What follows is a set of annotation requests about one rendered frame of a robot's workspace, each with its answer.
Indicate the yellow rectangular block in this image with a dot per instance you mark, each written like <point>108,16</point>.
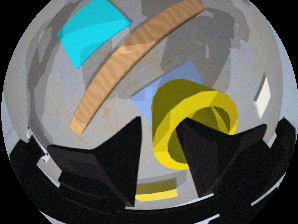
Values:
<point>156,191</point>

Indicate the white flat bar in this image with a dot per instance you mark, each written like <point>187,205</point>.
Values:
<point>262,97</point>

